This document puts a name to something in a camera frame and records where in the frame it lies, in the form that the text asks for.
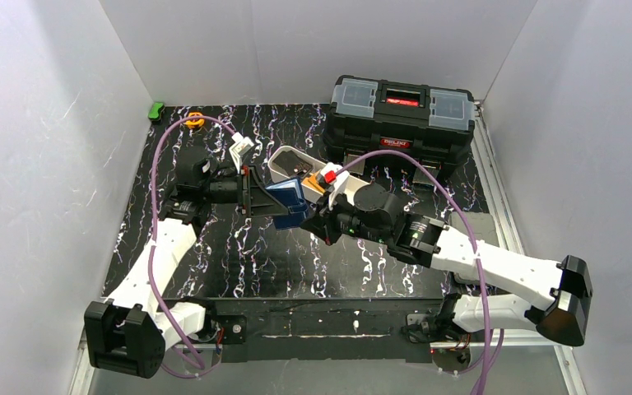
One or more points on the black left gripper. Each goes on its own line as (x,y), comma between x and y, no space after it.
(244,192)

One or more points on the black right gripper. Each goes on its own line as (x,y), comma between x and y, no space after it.
(326,219)

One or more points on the blue leather card holder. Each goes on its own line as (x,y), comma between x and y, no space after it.
(290,193)

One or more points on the orange card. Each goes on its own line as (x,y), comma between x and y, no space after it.
(311,182)

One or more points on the white oblong plastic tray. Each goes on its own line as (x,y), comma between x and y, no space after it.
(278,175)

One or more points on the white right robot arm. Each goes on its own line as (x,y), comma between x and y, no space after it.
(549,297)

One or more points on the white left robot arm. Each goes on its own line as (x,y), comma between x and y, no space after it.
(131,330)

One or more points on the black card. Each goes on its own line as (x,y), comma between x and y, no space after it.
(292,164)

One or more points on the black marbled table mat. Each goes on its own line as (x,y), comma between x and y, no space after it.
(237,256)

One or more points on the yellow tape measure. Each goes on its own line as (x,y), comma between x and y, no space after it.
(195,120)

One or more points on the black plastic toolbox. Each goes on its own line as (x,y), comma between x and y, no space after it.
(433,125)

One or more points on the green small object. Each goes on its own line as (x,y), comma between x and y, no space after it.
(156,111)

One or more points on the grey pad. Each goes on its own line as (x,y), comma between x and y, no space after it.
(482,223)

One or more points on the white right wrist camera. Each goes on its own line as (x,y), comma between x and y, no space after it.
(333,179)

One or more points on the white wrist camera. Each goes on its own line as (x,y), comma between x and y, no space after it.
(239,149)
(333,179)

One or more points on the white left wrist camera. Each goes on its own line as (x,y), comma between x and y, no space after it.
(239,149)

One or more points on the aluminium frame rail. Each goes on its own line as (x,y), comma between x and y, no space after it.
(234,324)

